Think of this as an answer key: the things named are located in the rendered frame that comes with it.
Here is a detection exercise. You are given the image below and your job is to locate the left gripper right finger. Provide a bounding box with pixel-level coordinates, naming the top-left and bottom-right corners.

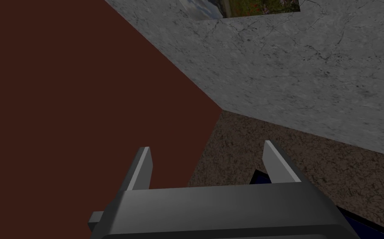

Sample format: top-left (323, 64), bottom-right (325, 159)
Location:
top-left (262, 139), bottom-right (307, 184)

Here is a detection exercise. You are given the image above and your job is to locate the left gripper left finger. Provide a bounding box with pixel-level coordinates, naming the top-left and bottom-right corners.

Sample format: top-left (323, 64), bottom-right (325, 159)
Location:
top-left (119, 146), bottom-right (154, 192)

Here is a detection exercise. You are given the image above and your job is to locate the dark blue flat object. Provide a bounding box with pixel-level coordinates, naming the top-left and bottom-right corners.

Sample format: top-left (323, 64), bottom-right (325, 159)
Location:
top-left (249, 169), bottom-right (384, 239)

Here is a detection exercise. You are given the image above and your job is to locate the landscape picture on wall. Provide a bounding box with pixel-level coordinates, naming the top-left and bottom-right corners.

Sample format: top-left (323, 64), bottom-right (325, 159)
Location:
top-left (178, 0), bottom-right (301, 22)

